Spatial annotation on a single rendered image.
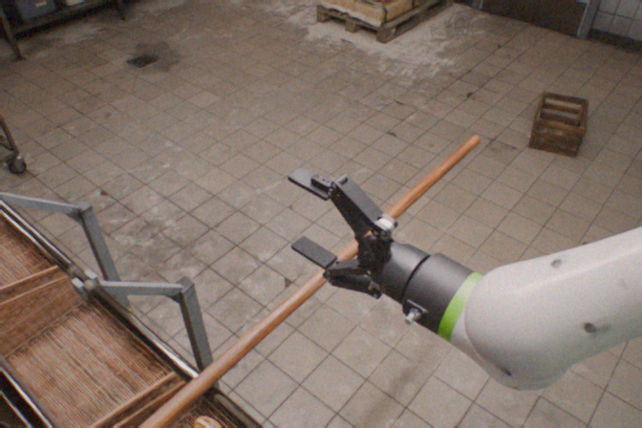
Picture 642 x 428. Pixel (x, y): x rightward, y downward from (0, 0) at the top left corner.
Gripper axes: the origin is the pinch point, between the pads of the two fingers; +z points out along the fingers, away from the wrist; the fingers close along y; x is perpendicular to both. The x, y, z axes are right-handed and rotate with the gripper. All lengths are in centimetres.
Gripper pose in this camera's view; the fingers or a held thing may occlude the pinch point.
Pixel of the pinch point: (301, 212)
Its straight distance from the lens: 77.5
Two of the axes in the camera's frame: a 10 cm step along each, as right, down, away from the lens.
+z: -7.6, -4.5, 4.7
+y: 0.0, 7.3, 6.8
